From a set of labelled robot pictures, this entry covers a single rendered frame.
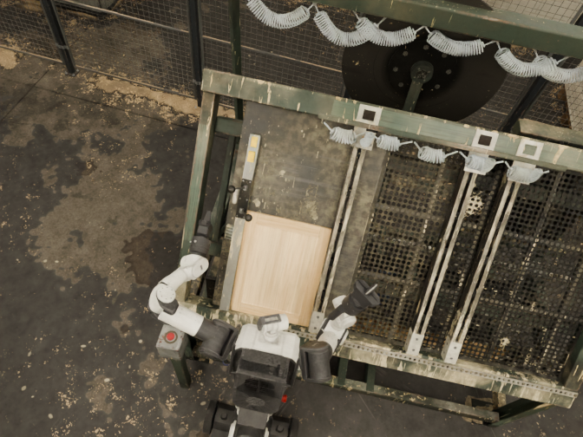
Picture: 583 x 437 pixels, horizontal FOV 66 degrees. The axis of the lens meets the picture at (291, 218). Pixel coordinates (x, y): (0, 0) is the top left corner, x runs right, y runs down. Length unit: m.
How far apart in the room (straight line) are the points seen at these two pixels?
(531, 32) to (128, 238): 3.03
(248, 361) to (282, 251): 0.67
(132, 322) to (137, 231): 0.78
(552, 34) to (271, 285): 1.73
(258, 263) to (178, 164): 2.08
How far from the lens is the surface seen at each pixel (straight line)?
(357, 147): 2.11
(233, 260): 2.33
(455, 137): 2.16
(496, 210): 2.32
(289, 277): 2.35
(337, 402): 3.32
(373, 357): 2.54
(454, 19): 2.22
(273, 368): 1.85
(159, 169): 4.21
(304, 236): 2.27
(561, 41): 2.36
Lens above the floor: 3.18
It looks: 55 degrees down
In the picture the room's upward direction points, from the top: 11 degrees clockwise
